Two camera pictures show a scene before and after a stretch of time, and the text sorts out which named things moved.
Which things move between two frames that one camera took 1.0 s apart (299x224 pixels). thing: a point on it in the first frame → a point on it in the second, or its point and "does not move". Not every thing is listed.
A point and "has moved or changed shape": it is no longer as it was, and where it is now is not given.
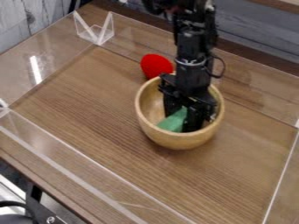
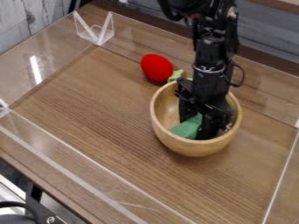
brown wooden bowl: (150, 113) → (166, 116)
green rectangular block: (174, 122) has moved or changed shape
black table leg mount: (38, 213) does not move
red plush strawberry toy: (154, 64) does not move
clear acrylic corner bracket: (95, 33) does not move
